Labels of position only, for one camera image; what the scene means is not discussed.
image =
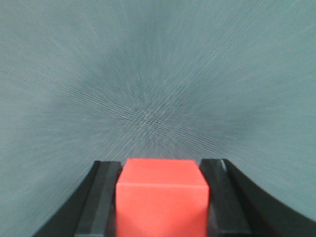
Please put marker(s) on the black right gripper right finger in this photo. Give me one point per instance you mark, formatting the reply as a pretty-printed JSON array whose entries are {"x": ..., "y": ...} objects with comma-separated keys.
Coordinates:
[{"x": 238, "y": 207}]

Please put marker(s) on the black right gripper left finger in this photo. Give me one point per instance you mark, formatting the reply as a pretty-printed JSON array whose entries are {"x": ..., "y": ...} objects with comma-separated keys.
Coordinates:
[{"x": 90, "y": 210}]

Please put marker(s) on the red magnetic cube block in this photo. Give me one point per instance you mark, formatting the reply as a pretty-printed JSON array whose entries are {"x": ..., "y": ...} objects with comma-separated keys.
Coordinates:
[{"x": 161, "y": 198}]

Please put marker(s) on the dark grey woven mat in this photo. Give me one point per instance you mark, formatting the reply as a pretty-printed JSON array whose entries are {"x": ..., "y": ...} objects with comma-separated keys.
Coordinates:
[{"x": 86, "y": 80}]

